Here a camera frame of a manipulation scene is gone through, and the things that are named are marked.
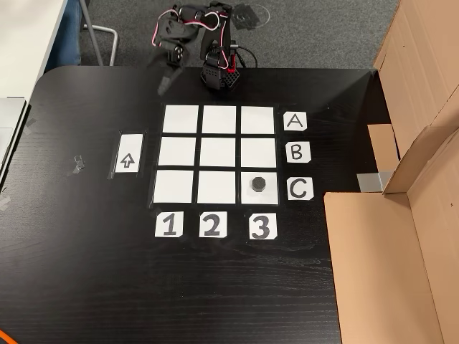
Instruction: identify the white nine-square grid sheet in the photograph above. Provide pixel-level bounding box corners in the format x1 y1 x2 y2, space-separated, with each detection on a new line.
149 103 282 208

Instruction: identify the black floor tape patch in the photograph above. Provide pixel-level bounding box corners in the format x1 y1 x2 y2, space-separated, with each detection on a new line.
231 3 270 32

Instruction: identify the white arrow paper sheet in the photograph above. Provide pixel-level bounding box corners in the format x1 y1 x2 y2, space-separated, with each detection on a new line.
113 133 143 175

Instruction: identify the person's leg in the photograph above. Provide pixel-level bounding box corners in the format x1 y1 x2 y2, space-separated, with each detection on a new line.
46 0 82 71

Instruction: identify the crumpled clear tape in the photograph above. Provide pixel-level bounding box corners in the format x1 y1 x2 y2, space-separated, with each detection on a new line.
66 155 86 177

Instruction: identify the white desk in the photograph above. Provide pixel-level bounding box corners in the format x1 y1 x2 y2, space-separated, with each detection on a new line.
0 0 69 100

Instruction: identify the paper sheet letter A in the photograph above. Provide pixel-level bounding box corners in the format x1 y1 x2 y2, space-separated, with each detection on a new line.
283 111 308 132

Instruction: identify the paper sheet number 1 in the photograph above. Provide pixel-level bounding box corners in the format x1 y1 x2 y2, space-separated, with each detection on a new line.
154 211 184 238

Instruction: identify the paper sheet letter B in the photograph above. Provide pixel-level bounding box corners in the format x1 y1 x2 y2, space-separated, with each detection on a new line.
285 141 312 164

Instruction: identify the paper sheet number 2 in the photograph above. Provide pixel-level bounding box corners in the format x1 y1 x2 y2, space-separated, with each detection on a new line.
199 211 229 239

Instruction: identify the silver laptop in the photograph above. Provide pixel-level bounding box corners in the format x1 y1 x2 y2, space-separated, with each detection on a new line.
0 97 28 183

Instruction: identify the paper sheet letter C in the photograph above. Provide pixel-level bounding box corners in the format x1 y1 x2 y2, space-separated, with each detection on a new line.
286 178 315 201

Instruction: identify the paper sheet number 3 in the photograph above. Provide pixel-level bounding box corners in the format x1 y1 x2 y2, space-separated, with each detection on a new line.
248 213 278 240

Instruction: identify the large brown cardboard box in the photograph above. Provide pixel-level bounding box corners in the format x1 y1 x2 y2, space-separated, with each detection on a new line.
323 0 459 344

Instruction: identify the grey metal frame leg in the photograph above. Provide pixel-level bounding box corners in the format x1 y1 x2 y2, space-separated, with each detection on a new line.
79 0 119 67

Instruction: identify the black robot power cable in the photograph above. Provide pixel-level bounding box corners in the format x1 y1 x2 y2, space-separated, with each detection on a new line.
236 45 259 69

